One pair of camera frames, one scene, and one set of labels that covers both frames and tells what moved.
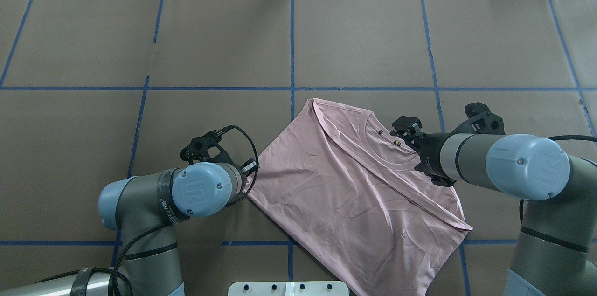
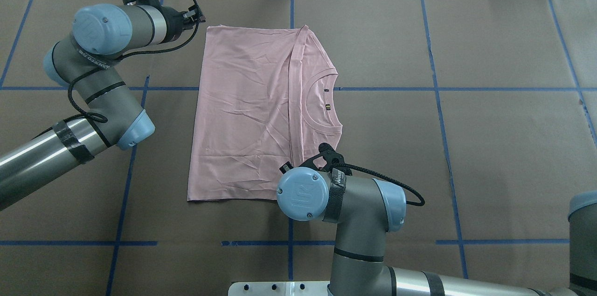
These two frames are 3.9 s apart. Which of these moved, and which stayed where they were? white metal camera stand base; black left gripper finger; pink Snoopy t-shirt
Moved: black left gripper finger; pink Snoopy t-shirt
Stayed: white metal camera stand base
